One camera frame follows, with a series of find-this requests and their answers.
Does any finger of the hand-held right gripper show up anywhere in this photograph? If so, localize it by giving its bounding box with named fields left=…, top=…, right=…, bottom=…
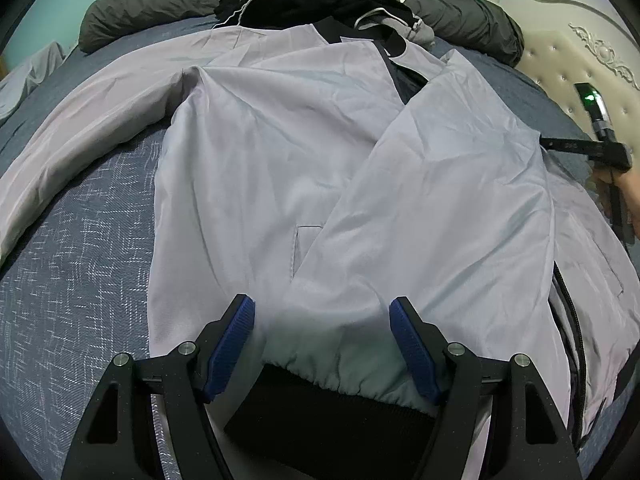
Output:
left=540, top=136, right=597, bottom=157

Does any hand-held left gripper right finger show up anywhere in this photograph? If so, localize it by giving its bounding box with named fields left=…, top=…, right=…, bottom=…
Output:
left=388, top=295, right=584, bottom=480

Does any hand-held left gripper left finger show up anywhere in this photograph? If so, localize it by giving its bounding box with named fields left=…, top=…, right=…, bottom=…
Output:
left=60, top=292, right=257, bottom=480

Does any light grey jacket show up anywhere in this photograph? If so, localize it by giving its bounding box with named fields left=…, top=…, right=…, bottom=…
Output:
left=0, top=22, right=639, bottom=480

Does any person's right hand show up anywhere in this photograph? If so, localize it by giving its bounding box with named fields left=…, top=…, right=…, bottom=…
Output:
left=591, top=167, right=640, bottom=242

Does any cream tufted headboard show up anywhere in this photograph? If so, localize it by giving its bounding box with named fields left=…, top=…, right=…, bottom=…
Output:
left=500, top=0, right=640, bottom=161

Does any blue patterned bedspread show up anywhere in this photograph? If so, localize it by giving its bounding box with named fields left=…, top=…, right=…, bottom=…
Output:
left=0, top=12, right=601, bottom=480

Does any grey garment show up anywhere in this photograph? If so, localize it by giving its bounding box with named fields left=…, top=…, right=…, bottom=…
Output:
left=357, top=10, right=437, bottom=47

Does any black garment with white trim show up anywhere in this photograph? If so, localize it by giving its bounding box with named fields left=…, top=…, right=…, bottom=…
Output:
left=212, top=0, right=427, bottom=43

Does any light grey cloth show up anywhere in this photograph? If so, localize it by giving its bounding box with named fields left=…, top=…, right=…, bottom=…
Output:
left=0, top=42, right=69, bottom=122

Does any dark grey duvet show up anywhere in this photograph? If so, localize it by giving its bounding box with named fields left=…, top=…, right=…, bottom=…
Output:
left=79, top=0, right=524, bottom=69

